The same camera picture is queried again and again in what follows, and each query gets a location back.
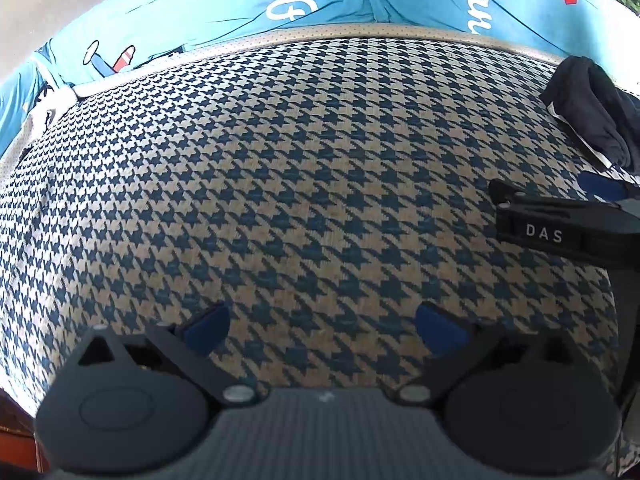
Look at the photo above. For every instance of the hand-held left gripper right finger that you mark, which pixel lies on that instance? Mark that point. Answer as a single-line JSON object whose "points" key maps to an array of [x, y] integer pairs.
{"points": [[440, 332]]}

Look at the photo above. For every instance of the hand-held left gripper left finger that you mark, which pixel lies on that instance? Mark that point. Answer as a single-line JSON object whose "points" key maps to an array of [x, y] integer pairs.
{"points": [[207, 330]]}

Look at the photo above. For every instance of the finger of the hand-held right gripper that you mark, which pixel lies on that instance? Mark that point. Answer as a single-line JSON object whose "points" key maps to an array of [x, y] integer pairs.
{"points": [[607, 187]]}

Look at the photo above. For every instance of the black t-shirt with red print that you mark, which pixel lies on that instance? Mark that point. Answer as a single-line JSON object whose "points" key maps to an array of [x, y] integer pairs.
{"points": [[590, 100]]}

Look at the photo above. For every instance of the houndstooth sofa seat cover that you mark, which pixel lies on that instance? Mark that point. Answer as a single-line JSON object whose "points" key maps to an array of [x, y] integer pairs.
{"points": [[300, 160]]}

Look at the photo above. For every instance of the blue printed sofa cover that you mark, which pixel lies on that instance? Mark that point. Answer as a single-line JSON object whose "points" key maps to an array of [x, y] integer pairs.
{"points": [[200, 0]]}

